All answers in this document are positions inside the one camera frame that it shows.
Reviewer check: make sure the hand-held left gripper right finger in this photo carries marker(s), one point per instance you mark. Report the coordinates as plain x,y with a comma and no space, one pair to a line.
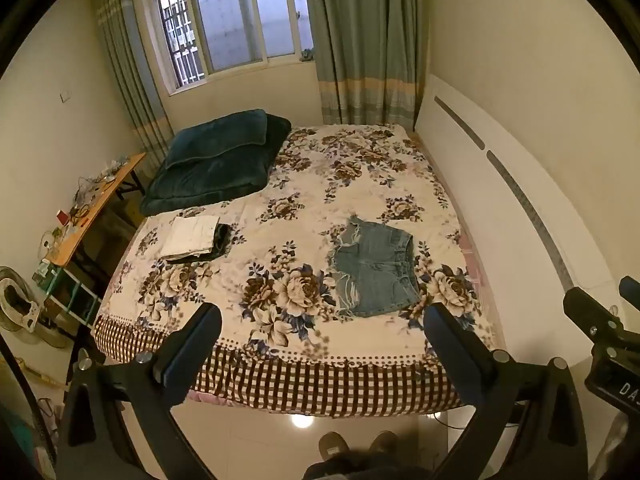
452,360

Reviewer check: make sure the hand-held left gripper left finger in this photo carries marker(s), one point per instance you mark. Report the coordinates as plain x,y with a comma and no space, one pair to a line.
181,366

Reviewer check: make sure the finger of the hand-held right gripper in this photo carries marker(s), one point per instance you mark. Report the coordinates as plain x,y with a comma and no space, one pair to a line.
589,309
631,291

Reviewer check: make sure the blue denim shorts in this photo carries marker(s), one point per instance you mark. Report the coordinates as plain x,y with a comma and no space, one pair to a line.
375,270

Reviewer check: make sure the folded white pants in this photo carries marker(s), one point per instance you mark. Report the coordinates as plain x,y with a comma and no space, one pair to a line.
190,237

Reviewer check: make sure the folded dark pants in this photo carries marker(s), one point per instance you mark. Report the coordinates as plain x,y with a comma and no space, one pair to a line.
221,240

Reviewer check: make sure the person's right shoe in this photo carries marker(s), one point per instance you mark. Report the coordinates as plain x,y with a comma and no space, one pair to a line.
383,443

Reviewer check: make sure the person's shoe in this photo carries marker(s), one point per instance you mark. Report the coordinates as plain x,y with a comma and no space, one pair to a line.
334,445
383,443

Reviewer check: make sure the white bed headboard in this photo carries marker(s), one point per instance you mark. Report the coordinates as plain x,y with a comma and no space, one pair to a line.
505,200

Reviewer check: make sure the green storage rack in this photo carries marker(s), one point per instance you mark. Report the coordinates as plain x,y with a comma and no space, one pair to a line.
62,292

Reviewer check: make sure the person's left shoe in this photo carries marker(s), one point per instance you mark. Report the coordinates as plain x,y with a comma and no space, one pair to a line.
334,445

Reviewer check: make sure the person's dark trouser legs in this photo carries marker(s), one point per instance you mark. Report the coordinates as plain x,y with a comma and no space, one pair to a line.
350,469

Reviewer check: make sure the cardboard box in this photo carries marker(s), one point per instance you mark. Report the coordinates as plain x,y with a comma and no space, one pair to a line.
133,211

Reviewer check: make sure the white floor fan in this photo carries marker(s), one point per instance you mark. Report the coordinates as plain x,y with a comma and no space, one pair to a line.
17,302

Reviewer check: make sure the wooden desk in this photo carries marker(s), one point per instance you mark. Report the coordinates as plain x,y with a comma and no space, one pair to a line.
97,205

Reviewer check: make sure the floral bed with checked border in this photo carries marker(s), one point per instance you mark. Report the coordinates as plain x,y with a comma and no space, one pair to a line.
280,210

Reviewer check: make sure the dark green folded quilt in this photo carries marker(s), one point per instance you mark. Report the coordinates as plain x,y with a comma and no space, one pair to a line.
210,180

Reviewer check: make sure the small red box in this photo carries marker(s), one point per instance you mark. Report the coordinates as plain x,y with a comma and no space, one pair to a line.
63,218

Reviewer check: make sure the dark green pillow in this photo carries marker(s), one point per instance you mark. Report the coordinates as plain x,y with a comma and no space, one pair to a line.
215,135

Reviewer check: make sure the green striped curtain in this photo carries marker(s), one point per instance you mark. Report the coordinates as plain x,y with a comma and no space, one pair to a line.
367,45
132,75

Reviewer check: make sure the window with white frame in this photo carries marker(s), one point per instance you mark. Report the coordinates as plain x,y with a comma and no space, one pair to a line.
230,20

